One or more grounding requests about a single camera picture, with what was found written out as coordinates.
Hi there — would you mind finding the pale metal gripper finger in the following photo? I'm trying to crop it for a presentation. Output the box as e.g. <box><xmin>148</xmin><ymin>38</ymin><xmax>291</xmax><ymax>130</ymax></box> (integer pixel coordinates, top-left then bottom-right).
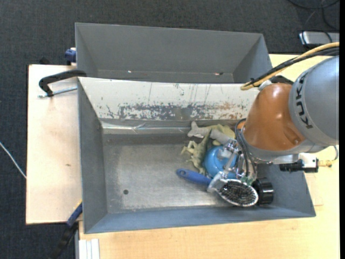
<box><xmin>223</xmin><ymin>152</ymin><xmax>239</xmax><ymax>173</ymax></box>
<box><xmin>214</xmin><ymin>171</ymin><xmax>238</xmax><ymax>184</ymax></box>

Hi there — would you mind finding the blue round container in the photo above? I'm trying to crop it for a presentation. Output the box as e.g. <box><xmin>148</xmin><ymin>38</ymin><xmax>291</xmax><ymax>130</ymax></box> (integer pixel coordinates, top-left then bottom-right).
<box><xmin>203</xmin><ymin>145</ymin><xmax>240</xmax><ymax>179</ymax></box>

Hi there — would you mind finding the pale yellow toy animal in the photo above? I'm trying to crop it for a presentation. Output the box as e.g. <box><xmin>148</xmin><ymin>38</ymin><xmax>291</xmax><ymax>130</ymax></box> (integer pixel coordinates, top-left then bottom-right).
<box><xmin>215</xmin><ymin>124</ymin><xmax>237</xmax><ymax>140</ymax></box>

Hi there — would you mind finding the pale green toy dinosaur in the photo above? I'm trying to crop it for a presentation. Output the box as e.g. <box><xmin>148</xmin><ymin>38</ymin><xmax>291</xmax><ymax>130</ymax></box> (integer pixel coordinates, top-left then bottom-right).
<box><xmin>180</xmin><ymin>135</ymin><xmax>214</xmax><ymax>175</ymax></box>

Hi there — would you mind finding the grey toy shark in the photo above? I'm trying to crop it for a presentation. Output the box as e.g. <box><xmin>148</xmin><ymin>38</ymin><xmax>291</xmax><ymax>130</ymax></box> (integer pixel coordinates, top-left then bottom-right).
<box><xmin>187</xmin><ymin>121</ymin><xmax>237</xmax><ymax>147</ymax></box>

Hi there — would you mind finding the black round cap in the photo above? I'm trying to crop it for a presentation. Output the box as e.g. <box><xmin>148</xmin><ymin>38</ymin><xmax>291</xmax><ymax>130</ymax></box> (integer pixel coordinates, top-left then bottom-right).
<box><xmin>252</xmin><ymin>178</ymin><xmax>274</xmax><ymax>206</ymax></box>

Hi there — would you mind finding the grey metal bin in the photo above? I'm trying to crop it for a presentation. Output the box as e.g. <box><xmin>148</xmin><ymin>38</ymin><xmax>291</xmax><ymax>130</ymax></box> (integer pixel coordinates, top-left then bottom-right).
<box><xmin>74</xmin><ymin>22</ymin><xmax>316</xmax><ymax>234</ymax></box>

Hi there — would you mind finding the pale wood board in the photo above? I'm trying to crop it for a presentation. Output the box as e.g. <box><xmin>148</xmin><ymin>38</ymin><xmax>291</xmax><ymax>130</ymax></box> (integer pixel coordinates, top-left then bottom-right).
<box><xmin>25</xmin><ymin>64</ymin><xmax>83</xmax><ymax>225</ymax></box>

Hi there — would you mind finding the blue-handled silver hairbrush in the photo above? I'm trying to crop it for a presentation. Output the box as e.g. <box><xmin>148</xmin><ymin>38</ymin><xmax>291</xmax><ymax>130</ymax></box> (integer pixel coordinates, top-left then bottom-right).
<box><xmin>176</xmin><ymin>168</ymin><xmax>259</xmax><ymax>207</ymax></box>

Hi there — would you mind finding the black cylinder on white bracket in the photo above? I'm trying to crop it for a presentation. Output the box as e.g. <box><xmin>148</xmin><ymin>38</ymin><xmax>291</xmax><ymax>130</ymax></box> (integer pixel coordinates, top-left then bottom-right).
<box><xmin>279</xmin><ymin>152</ymin><xmax>333</xmax><ymax>173</ymax></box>

